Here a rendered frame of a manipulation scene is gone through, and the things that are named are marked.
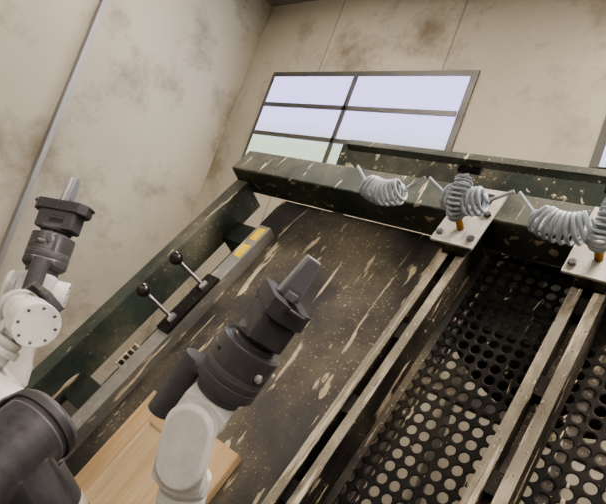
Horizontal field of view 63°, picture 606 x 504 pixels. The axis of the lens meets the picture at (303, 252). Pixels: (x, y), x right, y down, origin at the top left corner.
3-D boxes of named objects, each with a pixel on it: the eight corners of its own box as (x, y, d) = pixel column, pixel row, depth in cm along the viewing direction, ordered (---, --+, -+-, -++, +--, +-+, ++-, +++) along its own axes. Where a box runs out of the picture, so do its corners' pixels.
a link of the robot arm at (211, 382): (255, 397, 62) (203, 470, 62) (271, 377, 72) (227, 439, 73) (183, 342, 63) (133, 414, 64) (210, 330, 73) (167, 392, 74)
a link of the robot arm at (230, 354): (265, 293, 58) (207, 374, 59) (329, 333, 61) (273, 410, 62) (253, 266, 70) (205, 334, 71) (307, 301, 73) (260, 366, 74)
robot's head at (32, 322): (-13, 345, 68) (35, 294, 71) (-27, 325, 75) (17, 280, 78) (27, 369, 72) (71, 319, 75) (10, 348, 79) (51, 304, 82)
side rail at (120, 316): (-22, 469, 130) (-55, 450, 123) (249, 203, 178) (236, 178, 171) (-14, 481, 126) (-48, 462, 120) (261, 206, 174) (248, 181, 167)
